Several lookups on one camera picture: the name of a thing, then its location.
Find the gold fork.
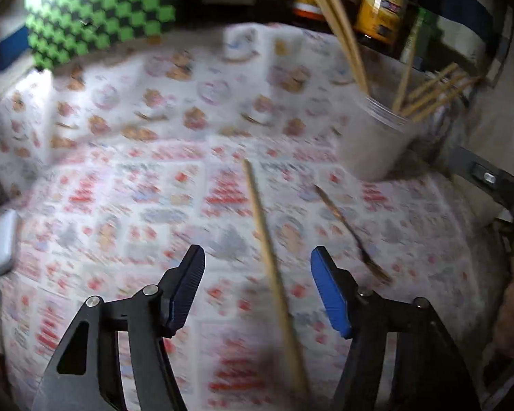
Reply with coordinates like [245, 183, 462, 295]
[314, 185, 393, 285]

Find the translucent plastic container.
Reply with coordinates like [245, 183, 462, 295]
[336, 86, 423, 182]

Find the striped orange blue towel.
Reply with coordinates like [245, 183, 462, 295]
[436, 0, 514, 83]

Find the oyster sauce bottle yellow label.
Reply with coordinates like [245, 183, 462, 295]
[355, 0, 410, 55]

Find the bear print white cloth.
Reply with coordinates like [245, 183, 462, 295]
[0, 23, 468, 206]

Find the green checkered box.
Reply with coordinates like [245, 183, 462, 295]
[25, 0, 175, 70]

